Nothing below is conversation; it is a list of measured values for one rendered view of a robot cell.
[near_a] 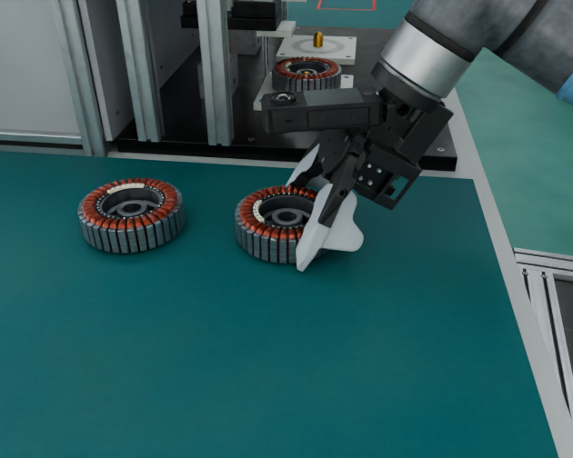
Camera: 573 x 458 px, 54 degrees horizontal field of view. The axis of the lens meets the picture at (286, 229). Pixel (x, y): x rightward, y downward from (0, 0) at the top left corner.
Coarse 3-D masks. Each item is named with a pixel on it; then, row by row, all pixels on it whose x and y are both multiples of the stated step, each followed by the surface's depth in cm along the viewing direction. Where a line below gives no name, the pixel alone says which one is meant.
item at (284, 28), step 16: (240, 0) 83; (256, 0) 83; (272, 0) 83; (192, 16) 84; (240, 16) 83; (256, 16) 83; (272, 16) 83; (256, 32) 84; (272, 32) 84; (288, 32) 84
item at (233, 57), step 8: (232, 56) 92; (200, 64) 88; (232, 64) 90; (200, 72) 88; (232, 72) 90; (200, 80) 89; (232, 80) 91; (200, 88) 90; (232, 88) 91; (200, 96) 91
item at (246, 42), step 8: (232, 32) 108; (240, 32) 108; (248, 32) 108; (232, 40) 109; (240, 40) 109; (248, 40) 109; (256, 40) 110; (232, 48) 110; (240, 48) 110; (248, 48) 110; (256, 48) 111
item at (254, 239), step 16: (256, 192) 62; (272, 192) 63; (288, 192) 63; (304, 192) 63; (240, 208) 60; (256, 208) 60; (272, 208) 63; (288, 208) 62; (304, 208) 63; (240, 224) 58; (256, 224) 57; (272, 224) 61; (288, 224) 59; (304, 224) 58; (240, 240) 59; (256, 240) 56; (272, 240) 56; (288, 240) 56; (256, 256) 58; (272, 256) 57; (288, 256) 57
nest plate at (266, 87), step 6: (270, 72) 98; (270, 78) 95; (342, 78) 95; (348, 78) 95; (264, 84) 93; (270, 84) 93; (342, 84) 93; (348, 84) 93; (264, 90) 91; (270, 90) 91; (258, 96) 88; (258, 102) 86; (258, 108) 86
